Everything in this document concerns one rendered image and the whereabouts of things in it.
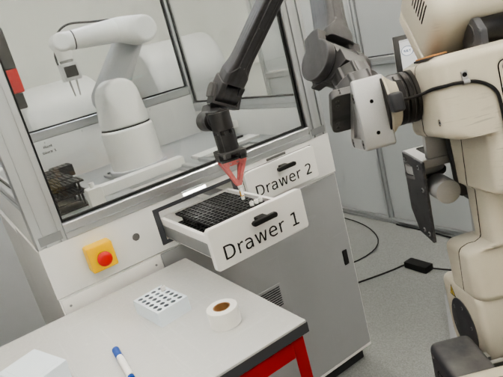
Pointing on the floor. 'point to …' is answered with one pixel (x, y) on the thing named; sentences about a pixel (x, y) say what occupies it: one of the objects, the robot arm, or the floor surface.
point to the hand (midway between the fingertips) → (238, 182)
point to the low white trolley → (174, 333)
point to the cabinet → (269, 281)
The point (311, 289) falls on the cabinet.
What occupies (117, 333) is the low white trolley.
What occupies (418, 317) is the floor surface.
